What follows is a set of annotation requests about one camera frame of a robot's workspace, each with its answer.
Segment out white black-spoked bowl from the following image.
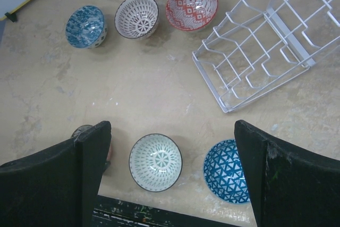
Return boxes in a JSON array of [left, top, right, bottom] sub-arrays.
[[115, 0, 159, 40]]

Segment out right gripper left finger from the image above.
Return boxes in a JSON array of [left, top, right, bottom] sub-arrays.
[[1, 121, 111, 226]]

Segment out red patterned bowl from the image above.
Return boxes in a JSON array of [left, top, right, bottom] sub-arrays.
[[166, 0, 218, 32]]

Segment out black floral bowl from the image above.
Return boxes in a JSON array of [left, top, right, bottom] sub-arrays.
[[71, 124, 114, 176]]

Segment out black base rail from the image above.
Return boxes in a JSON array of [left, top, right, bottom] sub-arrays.
[[91, 195, 230, 227]]

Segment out dark blue triangle bowl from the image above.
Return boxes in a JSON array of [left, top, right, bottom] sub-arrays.
[[203, 139, 250, 204]]

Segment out white green-spoked bowl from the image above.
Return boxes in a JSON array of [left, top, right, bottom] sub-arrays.
[[129, 133, 183, 192]]

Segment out light blue patterned bowl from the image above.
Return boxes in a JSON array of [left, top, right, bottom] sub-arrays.
[[65, 5, 108, 49]]

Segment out white wire dish rack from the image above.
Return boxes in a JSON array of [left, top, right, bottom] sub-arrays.
[[193, 0, 339, 113]]

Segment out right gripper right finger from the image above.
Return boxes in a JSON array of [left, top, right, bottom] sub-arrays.
[[234, 120, 339, 226]]

